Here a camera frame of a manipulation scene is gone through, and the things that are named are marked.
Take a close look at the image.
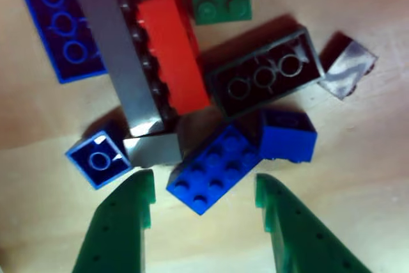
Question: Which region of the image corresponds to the blue two-by-two brick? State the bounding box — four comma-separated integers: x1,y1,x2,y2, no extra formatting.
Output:
65,130,134,189
258,109,319,164

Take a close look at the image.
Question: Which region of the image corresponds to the dark grey long brick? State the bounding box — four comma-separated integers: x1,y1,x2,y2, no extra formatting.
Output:
68,0,180,136

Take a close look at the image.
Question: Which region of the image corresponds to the black small lego brick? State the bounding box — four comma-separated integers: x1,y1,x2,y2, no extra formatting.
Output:
318,31,380,101

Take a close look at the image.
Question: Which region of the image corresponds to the red narrow lego brick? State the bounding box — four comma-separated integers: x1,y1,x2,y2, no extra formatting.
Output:
137,0,212,116

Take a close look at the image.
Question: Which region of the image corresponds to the blue two-by-four brick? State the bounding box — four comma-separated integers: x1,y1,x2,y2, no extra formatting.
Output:
14,0,108,84
166,124,266,216

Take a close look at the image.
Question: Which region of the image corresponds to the dark green two-by-four brick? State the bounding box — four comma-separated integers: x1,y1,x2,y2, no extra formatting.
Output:
206,26,325,119

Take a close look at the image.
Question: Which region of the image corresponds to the grey two-by-two brick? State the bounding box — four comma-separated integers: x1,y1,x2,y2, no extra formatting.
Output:
123,134,183,168

